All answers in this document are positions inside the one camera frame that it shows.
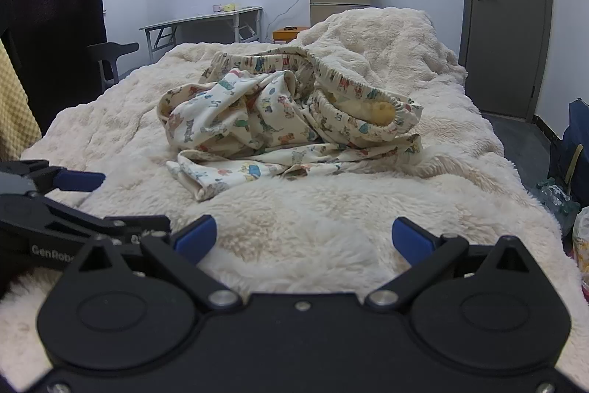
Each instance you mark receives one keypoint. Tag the pack of water bottles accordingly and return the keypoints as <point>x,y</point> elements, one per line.
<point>557,195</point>

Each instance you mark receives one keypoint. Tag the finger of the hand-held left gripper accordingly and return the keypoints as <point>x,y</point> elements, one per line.
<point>80,181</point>
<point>69,215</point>

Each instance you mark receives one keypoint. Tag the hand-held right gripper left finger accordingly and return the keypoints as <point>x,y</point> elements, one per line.
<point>195,234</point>

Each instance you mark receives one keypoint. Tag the orange box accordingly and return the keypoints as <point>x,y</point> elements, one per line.
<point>287,35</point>

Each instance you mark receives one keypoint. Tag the yellow item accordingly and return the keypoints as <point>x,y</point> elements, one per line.
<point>228,7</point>

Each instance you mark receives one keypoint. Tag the white plastic bag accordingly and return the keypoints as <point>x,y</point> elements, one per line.
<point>582,236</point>

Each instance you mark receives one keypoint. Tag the cream fluffy blanket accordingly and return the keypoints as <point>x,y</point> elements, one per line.
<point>322,218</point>

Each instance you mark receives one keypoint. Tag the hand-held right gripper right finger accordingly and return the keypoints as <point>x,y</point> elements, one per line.
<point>412,236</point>

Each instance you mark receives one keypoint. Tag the cream cartoon print pants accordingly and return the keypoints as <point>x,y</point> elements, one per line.
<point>230,116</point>

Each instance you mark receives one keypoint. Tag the dark blue bag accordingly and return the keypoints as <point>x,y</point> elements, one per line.
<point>577,130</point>

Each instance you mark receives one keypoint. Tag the grey chair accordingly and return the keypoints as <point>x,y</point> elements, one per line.
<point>110,50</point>

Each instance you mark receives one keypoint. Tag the grey door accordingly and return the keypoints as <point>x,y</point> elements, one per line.
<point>506,29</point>

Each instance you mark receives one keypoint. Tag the white folding table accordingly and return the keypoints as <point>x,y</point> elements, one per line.
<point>202,18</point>

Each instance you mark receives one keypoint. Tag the yellow waffle towel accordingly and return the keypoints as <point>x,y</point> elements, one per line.
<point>14,112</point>

